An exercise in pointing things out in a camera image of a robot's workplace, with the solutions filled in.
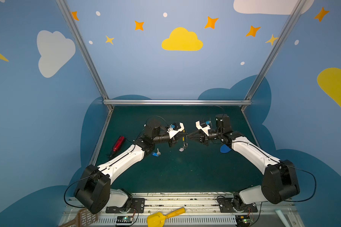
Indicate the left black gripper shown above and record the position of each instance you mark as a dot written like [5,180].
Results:
[172,139]

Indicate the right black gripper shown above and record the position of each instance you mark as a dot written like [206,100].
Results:
[204,136]

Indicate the key with white tag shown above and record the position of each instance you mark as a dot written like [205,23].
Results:
[182,148]

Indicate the metal key organizer ring yellow tab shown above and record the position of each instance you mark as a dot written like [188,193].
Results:
[185,141]

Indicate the key with blue tag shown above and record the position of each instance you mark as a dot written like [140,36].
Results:
[156,153]

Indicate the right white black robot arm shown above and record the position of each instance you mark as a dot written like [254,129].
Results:
[279,181]

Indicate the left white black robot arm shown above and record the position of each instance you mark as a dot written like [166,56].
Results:
[94,190]

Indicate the blue guitar pick piece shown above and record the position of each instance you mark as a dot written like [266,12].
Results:
[225,149]

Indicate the red black tool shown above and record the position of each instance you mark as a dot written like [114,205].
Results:
[118,144]

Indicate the yellow toy shovel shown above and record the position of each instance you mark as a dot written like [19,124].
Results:
[158,219]

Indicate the left controller board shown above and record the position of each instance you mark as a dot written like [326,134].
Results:
[124,221]

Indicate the controller board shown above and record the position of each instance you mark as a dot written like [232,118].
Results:
[242,221]
[124,221]

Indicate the right controller board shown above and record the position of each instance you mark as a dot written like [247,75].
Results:
[242,221]

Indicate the pale green tube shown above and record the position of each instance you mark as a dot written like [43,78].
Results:
[282,217]

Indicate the brown slotted spatula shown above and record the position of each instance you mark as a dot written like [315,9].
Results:
[83,218]

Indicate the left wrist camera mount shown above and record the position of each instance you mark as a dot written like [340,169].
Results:
[174,129]

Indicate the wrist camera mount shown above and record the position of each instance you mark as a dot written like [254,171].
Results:
[174,129]
[204,126]

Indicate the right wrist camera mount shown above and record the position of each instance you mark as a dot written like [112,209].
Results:
[204,126]

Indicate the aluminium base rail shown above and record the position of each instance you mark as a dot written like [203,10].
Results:
[202,210]

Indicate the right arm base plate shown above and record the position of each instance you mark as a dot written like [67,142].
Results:
[231,205]

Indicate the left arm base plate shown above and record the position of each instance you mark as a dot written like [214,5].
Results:
[132,205]

